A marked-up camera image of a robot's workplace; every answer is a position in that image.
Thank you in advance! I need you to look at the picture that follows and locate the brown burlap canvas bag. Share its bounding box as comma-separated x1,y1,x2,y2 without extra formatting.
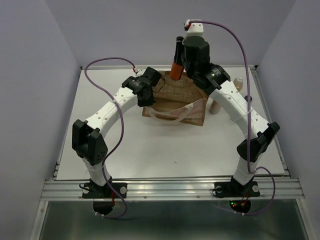
142,71,209,126

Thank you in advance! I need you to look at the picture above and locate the amber liquid clear bottle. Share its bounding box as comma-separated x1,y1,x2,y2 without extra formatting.
233,77,244,92

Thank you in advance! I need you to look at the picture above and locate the clear pump bottle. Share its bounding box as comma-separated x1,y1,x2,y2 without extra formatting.
209,100,222,115

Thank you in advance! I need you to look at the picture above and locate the white bottle black cap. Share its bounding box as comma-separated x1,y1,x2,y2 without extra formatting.
244,95,253,102

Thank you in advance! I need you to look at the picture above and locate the orange bottle dark cap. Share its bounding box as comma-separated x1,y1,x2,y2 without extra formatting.
169,62,184,81

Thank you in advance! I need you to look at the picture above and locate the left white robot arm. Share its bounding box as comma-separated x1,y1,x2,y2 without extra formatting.
71,67,162,197

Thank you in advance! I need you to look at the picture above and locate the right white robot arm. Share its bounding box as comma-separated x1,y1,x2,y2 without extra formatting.
170,36,280,195

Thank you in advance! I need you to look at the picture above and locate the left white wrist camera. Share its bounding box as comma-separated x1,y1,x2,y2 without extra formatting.
132,66,146,76

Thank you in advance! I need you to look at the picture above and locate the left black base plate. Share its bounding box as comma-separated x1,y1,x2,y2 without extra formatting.
78,181,128,199

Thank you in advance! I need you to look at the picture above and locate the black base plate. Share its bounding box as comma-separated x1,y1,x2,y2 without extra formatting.
211,181,260,199
78,181,128,199

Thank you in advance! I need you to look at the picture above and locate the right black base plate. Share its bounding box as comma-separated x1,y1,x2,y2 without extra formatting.
211,181,260,199

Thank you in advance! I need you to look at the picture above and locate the aluminium frame rail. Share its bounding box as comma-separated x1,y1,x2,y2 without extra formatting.
29,65,311,240

